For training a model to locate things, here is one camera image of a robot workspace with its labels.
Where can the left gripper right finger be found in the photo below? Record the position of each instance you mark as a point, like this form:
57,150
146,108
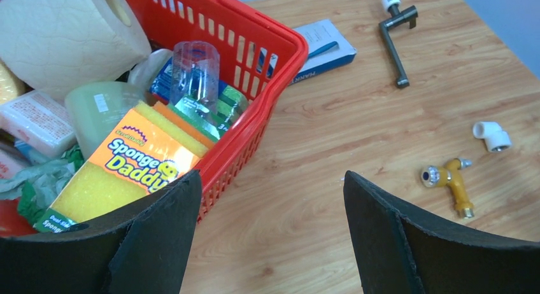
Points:
402,248

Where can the yellow brass tap valve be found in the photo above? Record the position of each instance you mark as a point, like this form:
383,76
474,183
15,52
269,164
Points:
448,175

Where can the grey blue razor box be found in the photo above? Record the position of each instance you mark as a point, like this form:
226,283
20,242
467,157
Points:
328,49

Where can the yellow orange snack packet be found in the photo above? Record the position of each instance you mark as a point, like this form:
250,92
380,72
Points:
143,154

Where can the pale green soap bottle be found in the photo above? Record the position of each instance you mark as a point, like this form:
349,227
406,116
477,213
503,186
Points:
96,108

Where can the pink white wrapped packet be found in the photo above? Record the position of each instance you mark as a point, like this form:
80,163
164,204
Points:
39,121

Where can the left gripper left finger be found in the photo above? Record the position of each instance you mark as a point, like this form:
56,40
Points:
142,247

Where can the brown toilet paper roll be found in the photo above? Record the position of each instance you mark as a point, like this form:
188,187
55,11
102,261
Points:
57,45

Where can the green scrub sponge pack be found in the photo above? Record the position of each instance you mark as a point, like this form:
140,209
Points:
230,105

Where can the green crumpled plastic wrapper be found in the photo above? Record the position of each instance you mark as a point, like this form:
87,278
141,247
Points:
37,186

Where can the orange round sponge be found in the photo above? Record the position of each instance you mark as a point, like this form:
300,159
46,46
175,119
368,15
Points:
11,86

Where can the red plastic basket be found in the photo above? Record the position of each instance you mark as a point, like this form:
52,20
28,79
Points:
258,54

